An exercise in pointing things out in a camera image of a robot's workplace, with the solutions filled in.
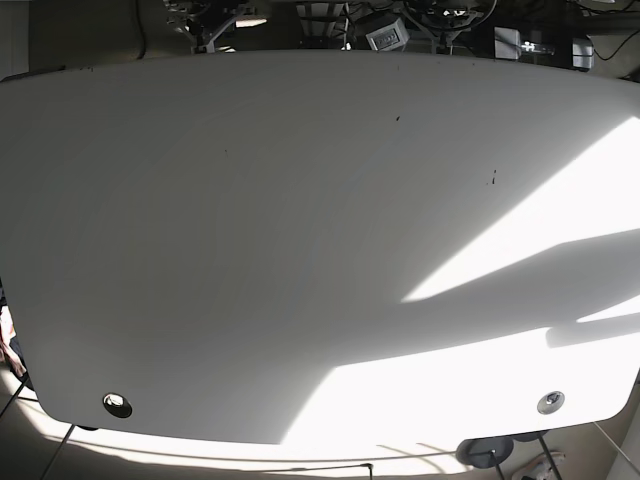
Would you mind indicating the right table grommet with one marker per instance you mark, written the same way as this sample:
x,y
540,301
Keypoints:
x,y
551,403

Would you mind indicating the table grommet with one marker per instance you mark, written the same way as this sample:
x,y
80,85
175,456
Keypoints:
x,y
551,403
117,405

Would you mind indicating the round black stand base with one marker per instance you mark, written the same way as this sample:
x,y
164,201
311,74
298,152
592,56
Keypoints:
x,y
484,453

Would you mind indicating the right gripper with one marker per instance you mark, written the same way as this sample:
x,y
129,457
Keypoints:
x,y
203,21

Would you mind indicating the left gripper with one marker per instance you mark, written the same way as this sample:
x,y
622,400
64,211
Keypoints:
x,y
444,21

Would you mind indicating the left table grommet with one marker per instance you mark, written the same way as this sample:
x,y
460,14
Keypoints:
x,y
117,405

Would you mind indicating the grey power adapter box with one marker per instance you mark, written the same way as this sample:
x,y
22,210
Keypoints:
x,y
507,44

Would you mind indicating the grey socket box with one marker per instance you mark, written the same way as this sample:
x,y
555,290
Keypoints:
x,y
383,32

